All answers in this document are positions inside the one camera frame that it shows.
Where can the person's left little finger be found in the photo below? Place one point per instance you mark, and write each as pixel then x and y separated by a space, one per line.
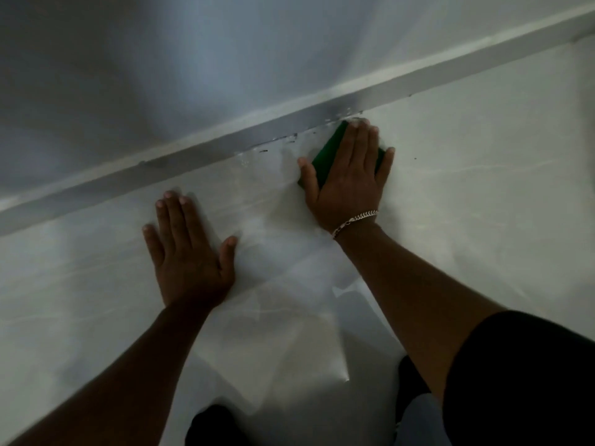
pixel 152 246

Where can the person's right little finger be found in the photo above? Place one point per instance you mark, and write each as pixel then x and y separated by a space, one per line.
pixel 386 164

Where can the person's black shoe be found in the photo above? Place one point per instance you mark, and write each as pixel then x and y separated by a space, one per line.
pixel 411 383
pixel 214 427

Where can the person's left middle finger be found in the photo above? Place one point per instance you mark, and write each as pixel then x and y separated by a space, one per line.
pixel 175 218

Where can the person's left hand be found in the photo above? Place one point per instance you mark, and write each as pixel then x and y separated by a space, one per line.
pixel 188 269

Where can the person's right thumb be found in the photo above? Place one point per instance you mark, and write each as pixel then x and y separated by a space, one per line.
pixel 310 178

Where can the person's right forearm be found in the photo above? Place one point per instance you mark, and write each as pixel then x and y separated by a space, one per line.
pixel 409 297

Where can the person's left thumb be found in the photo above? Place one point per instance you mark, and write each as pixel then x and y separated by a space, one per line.
pixel 227 257

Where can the person's left forearm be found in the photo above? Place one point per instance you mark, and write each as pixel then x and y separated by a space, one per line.
pixel 104 380

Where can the black shirt sleeve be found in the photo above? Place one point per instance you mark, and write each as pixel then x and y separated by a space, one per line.
pixel 520 380

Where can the green scouring pad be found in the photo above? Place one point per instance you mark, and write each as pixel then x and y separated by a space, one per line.
pixel 327 157

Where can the person's right hand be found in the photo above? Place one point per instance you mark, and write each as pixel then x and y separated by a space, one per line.
pixel 346 190

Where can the person's right middle finger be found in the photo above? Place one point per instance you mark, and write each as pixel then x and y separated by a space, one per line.
pixel 360 143

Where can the person's grey trouser leg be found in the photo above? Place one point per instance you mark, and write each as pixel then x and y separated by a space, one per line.
pixel 420 422

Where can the white skirting board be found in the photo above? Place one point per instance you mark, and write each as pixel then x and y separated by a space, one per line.
pixel 297 113

